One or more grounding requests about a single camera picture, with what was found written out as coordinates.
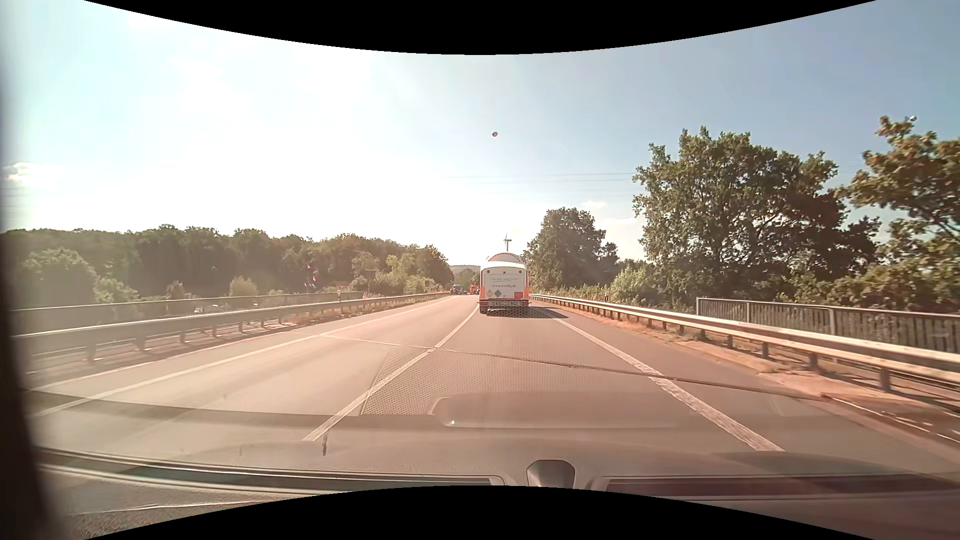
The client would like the white tanker lorry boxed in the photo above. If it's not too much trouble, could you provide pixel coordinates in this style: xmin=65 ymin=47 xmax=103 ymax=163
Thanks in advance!
xmin=478 ymin=252 xmax=531 ymax=315

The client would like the grey asphalt road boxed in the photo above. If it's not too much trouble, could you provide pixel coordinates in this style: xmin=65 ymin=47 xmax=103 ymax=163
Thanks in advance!
xmin=22 ymin=294 xmax=960 ymax=470

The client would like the car's own bonnet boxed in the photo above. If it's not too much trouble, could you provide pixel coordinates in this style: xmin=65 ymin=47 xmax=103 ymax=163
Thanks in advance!
xmin=33 ymin=441 xmax=960 ymax=540

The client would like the row of green trees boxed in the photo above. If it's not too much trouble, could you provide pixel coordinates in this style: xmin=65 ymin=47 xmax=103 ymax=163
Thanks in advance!
xmin=522 ymin=114 xmax=960 ymax=315

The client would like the wood of green trees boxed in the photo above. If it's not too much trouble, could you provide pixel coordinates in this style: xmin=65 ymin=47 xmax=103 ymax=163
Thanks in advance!
xmin=0 ymin=225 xmax=456 ymax=310

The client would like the grey metal railing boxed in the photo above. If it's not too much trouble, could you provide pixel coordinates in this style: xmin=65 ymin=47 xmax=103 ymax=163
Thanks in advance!
xmin=11 ymin=291 xmax=366 ymax=336
xmin=696 ymin=297 xmax=960 ymax=355

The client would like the paved verge strip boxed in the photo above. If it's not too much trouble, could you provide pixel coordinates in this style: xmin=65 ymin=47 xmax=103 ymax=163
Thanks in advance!
xmin=536 ymin=300 xmax=960 ymax=445

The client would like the metal guard rail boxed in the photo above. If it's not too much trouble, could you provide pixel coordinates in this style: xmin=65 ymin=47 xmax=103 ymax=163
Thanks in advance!
xmin=529 ymin=293 xmax=960 ymax=393
xmin=15 ymin=291 xmax=453 ymax=364

